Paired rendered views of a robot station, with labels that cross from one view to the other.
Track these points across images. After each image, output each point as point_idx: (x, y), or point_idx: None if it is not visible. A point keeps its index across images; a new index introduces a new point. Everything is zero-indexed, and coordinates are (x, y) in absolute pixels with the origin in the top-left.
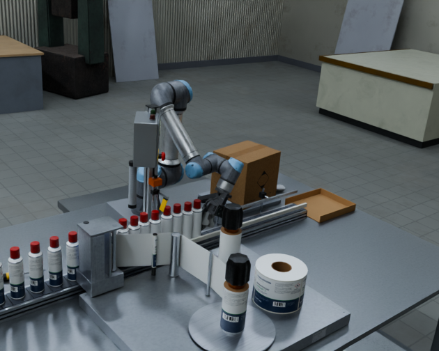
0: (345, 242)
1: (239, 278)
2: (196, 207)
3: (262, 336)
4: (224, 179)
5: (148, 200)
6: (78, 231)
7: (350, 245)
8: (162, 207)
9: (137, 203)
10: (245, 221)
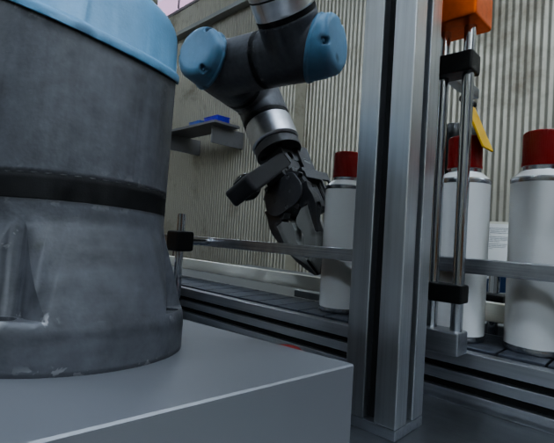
0: (211, 278)
1: None
2: None
3: None
4: (286, 110)
5: (435, 119)
6: None
7: (222, 278)
8: (482, 134)
9: (138, 261)
10: (218, 263)
